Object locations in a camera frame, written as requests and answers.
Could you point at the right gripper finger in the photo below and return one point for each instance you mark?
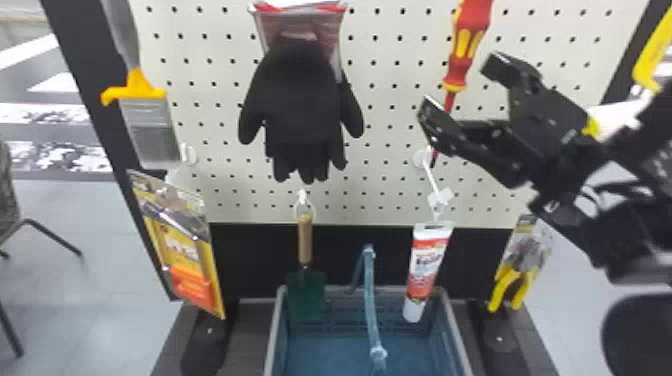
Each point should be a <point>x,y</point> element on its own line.
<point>512,71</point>
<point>467,139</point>

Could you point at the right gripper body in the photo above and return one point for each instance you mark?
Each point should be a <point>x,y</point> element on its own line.
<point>551,142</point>

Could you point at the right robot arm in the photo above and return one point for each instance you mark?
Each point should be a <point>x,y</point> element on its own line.
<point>646,152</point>

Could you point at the red and yellow screwdriver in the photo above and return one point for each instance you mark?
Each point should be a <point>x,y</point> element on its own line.
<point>464,47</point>

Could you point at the white pegboard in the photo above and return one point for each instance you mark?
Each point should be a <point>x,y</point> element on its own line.
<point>388,63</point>

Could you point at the yellow pliers on card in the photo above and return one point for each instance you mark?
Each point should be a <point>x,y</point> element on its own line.
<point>517,262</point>

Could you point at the yellow and white hand tool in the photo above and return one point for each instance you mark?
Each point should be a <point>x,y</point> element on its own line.
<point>651,52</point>

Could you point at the white and red tube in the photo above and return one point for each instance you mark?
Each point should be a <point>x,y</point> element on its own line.
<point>425,268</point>

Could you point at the black gloves on red card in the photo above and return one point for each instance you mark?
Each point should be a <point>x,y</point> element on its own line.
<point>299,100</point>

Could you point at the blue basket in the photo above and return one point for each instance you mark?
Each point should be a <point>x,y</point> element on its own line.
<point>341,352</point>

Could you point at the yellow tool packet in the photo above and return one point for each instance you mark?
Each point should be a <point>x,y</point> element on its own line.
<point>184,252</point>

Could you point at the grey chair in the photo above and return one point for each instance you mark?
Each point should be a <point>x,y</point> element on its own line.
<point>6,204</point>

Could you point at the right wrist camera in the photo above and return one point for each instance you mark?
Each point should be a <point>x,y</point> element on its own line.
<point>619,241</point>

